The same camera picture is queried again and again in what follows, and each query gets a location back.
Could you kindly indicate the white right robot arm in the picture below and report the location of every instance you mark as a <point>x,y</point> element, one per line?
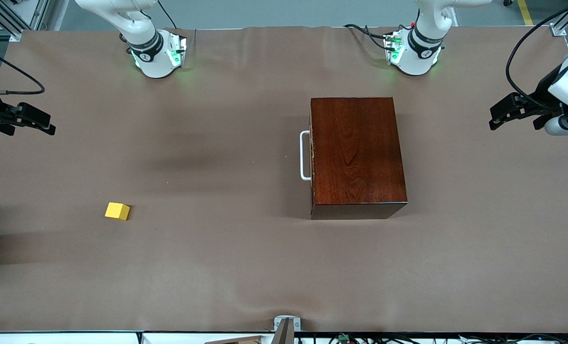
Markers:
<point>145,48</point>

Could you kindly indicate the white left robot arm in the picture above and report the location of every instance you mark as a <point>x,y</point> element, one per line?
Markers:
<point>422,48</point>

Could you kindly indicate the dark brown wooden cabinet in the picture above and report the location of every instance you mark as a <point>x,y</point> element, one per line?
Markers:
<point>360,157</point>

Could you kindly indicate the yellow cube block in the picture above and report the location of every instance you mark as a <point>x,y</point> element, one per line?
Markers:
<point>116,211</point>

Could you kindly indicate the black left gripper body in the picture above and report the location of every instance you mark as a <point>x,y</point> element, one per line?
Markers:
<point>544,95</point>

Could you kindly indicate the brown table cover mat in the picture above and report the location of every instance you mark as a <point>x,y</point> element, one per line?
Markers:
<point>217,263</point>

